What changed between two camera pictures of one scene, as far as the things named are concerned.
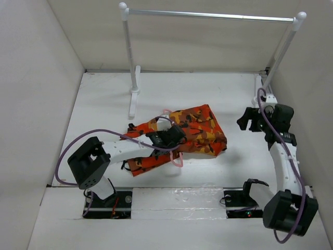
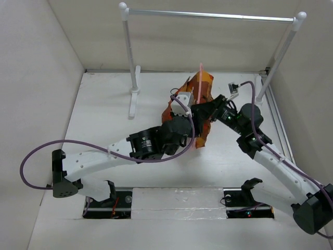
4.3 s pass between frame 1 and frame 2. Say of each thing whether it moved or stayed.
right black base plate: stayed
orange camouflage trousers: moved
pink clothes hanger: moved
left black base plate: stayed
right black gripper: moved
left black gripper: stayed
